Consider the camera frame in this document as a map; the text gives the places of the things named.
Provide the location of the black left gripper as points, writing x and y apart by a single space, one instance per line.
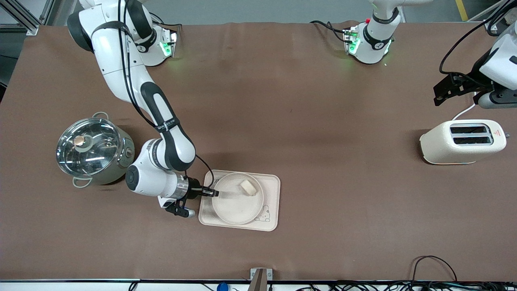
467 81

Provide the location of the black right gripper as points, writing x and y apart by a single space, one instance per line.
195 190

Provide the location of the round cream plate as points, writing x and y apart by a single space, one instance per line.
236 208

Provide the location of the white steamed bun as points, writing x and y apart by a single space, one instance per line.
249 188

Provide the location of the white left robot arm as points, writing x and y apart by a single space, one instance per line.
375 44

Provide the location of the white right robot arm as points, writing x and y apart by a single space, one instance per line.
117 60

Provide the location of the cream rabbit print tray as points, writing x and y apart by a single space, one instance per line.
271 202

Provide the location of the cream two-slot toaster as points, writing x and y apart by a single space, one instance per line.
440 147

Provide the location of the grey electric cooking pot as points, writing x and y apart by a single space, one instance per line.
121 161

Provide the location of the blue round cap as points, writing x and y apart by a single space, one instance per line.
223 287

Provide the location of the base connector box green light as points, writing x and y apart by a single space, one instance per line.
169 42
350 40

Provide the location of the brown table cover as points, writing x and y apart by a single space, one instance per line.
323 242

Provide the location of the glass pot lid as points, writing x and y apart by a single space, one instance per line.
91 153

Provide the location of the aluminium frame profile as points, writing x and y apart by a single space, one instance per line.
486 10
24 22

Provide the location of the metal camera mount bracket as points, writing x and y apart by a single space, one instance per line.
260 279

